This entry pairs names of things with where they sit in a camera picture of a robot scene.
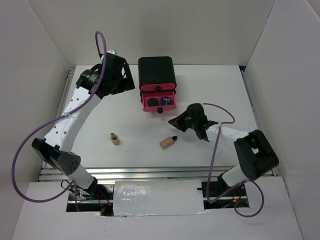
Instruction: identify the navy lid powder jar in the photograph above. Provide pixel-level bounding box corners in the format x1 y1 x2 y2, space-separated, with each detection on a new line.
160 96 173 106

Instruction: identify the black lid powder jar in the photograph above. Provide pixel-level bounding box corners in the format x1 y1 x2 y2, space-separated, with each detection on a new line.
147 97 159 107

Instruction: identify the black drawer organizer cabinet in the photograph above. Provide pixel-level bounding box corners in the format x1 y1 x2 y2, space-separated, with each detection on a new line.
138 56 177 88

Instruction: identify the white foil covered panel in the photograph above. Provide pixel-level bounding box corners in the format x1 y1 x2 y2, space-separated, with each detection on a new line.
113 179 205 217

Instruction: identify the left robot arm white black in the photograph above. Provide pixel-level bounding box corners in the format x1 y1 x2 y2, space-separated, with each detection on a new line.
31 52 135 200

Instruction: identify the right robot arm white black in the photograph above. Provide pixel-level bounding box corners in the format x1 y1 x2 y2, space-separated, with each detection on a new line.
168 103 279 196

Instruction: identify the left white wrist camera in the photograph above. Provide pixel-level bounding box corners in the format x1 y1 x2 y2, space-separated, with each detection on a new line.
107 49 117 55

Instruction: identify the pink drawer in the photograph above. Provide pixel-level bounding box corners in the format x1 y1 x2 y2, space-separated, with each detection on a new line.
140 90 177 114
139 83 176 92

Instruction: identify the upright foundation pump bottle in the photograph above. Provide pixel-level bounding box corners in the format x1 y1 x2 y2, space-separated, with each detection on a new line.
110 132 120 146

